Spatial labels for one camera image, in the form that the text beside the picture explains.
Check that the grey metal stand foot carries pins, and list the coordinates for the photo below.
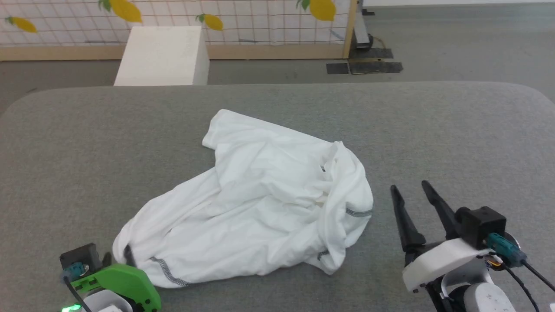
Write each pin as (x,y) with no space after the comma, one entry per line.
(362,34)

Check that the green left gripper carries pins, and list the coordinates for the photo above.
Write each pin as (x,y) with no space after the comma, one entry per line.
(123,279)

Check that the white rectangular block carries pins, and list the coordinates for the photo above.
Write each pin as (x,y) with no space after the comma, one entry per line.
(160,56)

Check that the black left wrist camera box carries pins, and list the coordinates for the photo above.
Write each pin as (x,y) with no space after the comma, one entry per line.
(82,256)

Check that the small black floor tape patch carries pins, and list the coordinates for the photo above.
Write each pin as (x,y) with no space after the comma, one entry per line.
(337,68)

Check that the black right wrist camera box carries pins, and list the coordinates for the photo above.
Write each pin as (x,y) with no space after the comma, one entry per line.
(481,225)

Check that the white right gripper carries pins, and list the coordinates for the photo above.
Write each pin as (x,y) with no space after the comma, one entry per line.
(442,260)

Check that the white garment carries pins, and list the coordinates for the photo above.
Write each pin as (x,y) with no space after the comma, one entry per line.
(260,208)

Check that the long black floor tape patch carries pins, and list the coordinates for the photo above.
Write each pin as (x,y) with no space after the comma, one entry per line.
(375,67)

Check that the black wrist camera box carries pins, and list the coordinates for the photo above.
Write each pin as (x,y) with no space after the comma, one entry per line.
(481,225)
(82,256)

